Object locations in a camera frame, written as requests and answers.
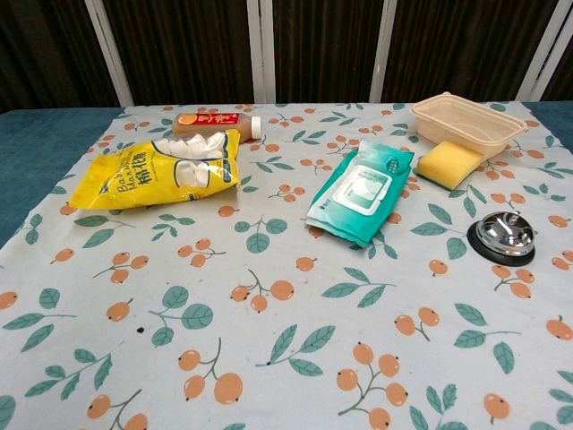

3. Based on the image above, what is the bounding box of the silver call bell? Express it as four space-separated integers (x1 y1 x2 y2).
466 210 536 269

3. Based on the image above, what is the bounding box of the floral fruit print tablecloth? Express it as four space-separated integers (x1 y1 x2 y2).
0 101 573 430

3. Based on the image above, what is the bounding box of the teal wet wipes pack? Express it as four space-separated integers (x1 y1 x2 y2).
304 139 416 248

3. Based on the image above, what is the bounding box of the brown juice bottle white cap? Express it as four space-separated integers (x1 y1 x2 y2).
172 112 262 143

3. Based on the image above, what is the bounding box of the yellow marshmallow bag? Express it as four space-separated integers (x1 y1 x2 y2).
68 129 242 211

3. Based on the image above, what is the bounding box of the yellow sponge green scouring pad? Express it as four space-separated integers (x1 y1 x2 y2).
416 139 484 190

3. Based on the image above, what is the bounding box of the beige plastic food container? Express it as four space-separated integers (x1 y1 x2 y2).
410 91 530 159

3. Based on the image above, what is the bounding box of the white frame folding screen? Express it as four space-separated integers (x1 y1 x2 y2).
83 0 573 107

